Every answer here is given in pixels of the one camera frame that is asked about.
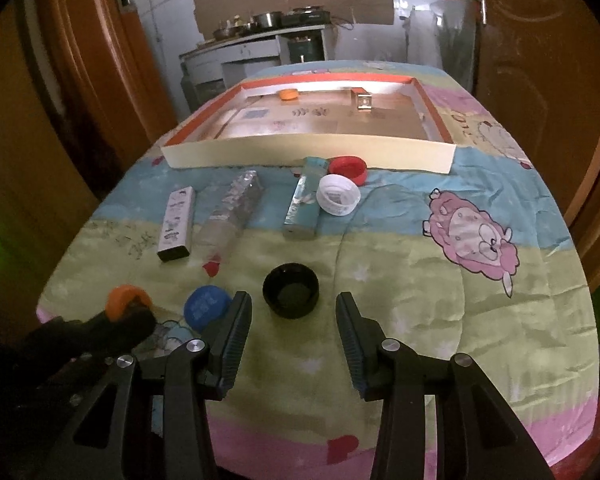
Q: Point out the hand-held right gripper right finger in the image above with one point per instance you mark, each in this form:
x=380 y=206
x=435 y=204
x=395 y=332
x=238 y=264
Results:
x=352 y=345

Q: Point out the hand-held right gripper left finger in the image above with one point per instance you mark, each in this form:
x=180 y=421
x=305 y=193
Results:
x=234 y=345

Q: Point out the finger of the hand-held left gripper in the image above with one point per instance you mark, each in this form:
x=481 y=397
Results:
x=130 y=327

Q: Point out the orange bottle cap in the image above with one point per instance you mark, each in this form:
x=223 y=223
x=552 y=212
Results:
x=288 y=94
x=122 y=300

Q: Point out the blue ball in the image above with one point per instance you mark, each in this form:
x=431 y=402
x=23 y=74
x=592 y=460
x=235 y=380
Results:
x=205 y=307

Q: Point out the black bottle cap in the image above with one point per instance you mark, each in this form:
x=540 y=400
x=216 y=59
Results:
x=291 y=292

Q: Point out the white patterned box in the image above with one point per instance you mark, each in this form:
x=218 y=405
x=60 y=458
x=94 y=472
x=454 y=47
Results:
x=177 y=225

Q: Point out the white bottle cap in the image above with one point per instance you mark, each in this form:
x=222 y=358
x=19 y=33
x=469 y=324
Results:
x=336 y=196

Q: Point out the floral patterned box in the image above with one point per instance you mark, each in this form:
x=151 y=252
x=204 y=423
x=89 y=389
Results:
x=304 y=200

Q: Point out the orange-rimmed cardboard tray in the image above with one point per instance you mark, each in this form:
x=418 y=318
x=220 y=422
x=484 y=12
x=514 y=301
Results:
x=305 y=149

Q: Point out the cartoon printed blanket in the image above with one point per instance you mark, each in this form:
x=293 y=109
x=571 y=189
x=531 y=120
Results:
x=430 y=310

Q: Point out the red bottle cap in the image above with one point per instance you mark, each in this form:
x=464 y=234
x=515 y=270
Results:
x=352 y=169

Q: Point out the gold box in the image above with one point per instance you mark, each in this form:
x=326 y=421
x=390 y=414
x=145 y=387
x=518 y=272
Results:
x=363 y=100

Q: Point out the wooden door with lock plate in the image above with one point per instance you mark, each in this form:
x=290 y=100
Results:
x=80 y=85

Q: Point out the white kitchen counter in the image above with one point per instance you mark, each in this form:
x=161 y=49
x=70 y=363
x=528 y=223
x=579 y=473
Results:
x=240 y=52

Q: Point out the dark green appliance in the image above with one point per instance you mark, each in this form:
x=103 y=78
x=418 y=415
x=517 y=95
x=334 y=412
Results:
x=305 y=50

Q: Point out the metal pan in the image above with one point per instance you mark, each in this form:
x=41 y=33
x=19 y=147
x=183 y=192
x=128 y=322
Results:
x=225 y=32

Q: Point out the plastic-wrapped panel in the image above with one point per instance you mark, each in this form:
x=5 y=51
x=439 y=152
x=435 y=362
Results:
x=450 y=45

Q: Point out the steel pot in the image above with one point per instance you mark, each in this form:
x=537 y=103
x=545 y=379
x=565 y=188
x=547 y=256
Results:
x=268 y=20

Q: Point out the black induction cooker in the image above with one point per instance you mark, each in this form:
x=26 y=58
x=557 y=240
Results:
x=307 y=16

